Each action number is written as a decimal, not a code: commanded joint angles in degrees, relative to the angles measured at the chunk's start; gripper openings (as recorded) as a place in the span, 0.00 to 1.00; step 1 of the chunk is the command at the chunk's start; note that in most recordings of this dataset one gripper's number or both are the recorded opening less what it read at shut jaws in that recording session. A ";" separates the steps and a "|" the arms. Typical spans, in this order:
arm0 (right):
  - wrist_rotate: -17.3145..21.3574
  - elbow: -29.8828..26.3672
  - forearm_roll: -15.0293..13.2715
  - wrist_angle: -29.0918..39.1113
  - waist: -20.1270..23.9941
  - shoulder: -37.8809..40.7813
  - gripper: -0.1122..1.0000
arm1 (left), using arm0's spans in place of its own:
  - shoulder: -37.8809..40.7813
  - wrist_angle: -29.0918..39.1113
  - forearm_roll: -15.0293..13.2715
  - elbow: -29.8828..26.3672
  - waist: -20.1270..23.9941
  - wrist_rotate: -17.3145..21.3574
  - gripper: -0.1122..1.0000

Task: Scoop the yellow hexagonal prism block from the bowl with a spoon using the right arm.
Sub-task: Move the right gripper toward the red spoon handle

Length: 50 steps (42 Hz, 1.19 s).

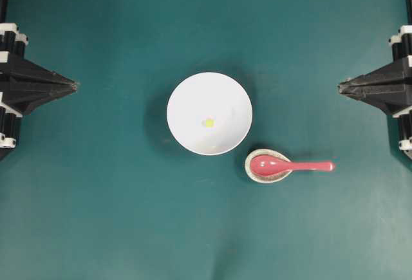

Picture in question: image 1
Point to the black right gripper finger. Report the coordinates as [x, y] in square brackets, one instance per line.
[390, 100]
[397, 72]

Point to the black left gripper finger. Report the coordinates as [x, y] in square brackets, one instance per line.
[25, 102]
[20, 68]

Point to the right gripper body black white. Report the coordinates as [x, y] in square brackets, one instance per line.
[401, 50]

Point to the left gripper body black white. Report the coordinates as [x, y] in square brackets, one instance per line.
[12, 42]

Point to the pink ceramic spoon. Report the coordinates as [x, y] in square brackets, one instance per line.
[270, 165]

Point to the yellow hexagonal prism block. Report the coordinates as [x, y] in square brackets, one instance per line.
[209, 123]

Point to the small speckled spoon rest dish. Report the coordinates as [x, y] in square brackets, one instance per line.
[266, 179]

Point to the white bowl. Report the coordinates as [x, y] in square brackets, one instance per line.
[209, 95]

